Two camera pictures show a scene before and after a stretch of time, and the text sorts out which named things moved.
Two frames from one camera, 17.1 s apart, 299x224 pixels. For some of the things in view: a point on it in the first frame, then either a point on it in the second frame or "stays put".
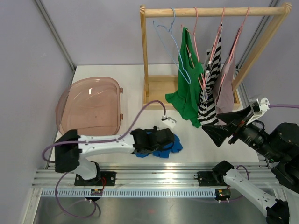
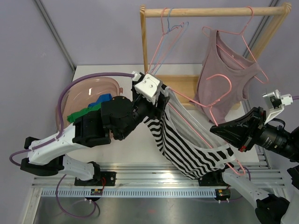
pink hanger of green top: x=193 y=34 to x=163 y=34
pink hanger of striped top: x=213 y=51 to x=210 y=106
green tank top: x=185 y=98 to x=72 y=116
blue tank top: x=174 y=147 to x=102 y=98
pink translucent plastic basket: x=91 y=106 stays put
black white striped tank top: x=207 y=114 to x=188 y=145
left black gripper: x=155 y=129 to x=156 y=110
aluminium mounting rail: x=152 y=175 stays put
